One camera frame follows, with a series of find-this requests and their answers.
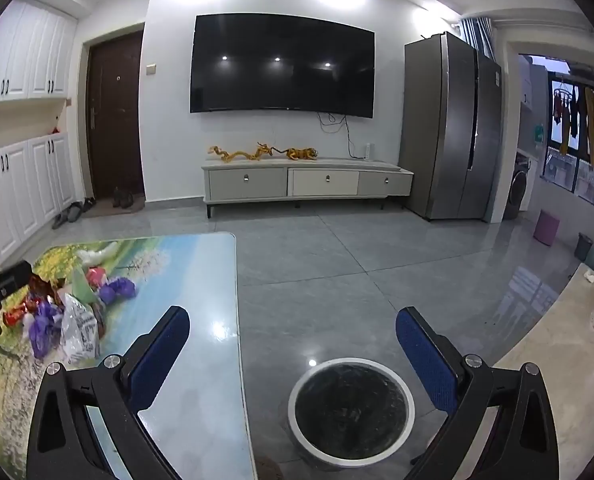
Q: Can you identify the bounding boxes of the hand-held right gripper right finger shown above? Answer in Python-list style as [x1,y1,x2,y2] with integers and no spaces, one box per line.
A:
[396,306,560,480]

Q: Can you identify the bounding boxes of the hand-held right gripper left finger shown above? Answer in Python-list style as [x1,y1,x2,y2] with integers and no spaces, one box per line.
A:
[27,305,190,480]

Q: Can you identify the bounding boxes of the brown orange wrapper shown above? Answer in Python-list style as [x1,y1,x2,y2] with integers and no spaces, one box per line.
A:
[28,272,65,306]

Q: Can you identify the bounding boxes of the large purple wrapper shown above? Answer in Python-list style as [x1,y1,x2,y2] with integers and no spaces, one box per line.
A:
[27,300,65,360]

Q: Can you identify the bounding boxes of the small purple wrapper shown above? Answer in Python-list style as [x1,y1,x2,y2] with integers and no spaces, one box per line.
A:
[97,276,136,306]

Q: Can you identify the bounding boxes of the white printed plastic bag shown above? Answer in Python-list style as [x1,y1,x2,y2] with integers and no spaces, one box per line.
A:
[60,292,100,363]

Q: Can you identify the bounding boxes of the white round trash bin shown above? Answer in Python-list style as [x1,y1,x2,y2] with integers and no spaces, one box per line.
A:
[288,356,417,466]

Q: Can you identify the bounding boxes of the green wrapper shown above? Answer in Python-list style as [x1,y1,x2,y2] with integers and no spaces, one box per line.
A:
[72,267,103,306]

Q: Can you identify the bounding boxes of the landscape printed table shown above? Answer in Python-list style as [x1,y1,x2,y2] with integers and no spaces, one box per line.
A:
[0,232,258,480]

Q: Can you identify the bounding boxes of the grey slippers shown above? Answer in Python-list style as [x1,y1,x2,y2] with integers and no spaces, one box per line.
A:
[52,203,83,230]

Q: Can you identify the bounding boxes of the white floor cabinets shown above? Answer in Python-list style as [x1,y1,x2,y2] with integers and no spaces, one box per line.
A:
[0,132,76,267]

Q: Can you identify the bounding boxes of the beige marble table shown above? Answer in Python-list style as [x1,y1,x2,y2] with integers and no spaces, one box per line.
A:
[492,262,594,480]

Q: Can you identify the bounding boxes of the purple stool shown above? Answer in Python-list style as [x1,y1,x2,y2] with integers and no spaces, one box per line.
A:
[533,209,560,247]

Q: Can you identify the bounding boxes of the grey washing machine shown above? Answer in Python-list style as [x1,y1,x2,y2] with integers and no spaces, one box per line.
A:
[502,152,532,221]

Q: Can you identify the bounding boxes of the grey television cabinet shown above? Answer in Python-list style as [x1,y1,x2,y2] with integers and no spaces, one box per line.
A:
[201,156,414,219]

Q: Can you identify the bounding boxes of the dark brown entrance door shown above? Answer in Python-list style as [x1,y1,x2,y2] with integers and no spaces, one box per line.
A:
[86,30,145,201]

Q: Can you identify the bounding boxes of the golden dragon figurine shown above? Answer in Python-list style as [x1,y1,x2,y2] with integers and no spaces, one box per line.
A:
[207,142,284,163]

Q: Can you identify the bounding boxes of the silver double-door fridge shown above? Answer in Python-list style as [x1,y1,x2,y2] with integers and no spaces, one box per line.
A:
[403,31,502,224]

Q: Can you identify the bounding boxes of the hanging sock rack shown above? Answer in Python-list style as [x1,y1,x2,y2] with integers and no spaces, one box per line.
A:
[552,87,579,156]

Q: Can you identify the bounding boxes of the blue curtain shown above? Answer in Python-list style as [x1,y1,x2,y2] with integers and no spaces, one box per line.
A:
[459,16,495,58]

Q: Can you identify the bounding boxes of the black television cable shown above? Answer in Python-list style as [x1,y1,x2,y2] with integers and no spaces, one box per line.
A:
[318,112,358,158]

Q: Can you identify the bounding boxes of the white wall cabinets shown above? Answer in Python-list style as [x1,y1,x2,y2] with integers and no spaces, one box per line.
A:
[0,0,79,107]

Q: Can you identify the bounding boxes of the black wall television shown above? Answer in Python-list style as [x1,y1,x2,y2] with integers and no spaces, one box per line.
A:
[189,12,376,120]

